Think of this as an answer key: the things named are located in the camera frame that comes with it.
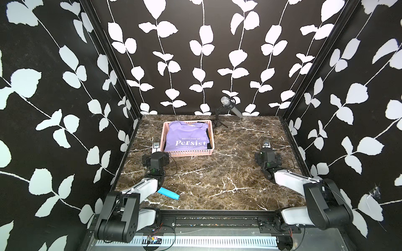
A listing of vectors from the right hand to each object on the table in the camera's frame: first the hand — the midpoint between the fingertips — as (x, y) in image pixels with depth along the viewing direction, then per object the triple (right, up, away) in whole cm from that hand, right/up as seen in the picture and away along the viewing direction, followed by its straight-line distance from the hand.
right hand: (267, 150), depth 92 cm
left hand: (-67, 0, -3) cm, 67 cm away
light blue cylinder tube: (-58, -23, -9) cm, 63 cm away
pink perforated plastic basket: (-49, -2, +3) cm, 49 cm away
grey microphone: (-23, +28, +1) cm, 37 cm away
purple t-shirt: (-53, +8, +9) cm, 54 cm away
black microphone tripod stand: (-29, +18, +15) cm, 37 cm away
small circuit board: (-60, -40, -21) cm, 75 cm away
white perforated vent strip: (-42, -39, -22) cm, 61 cm away
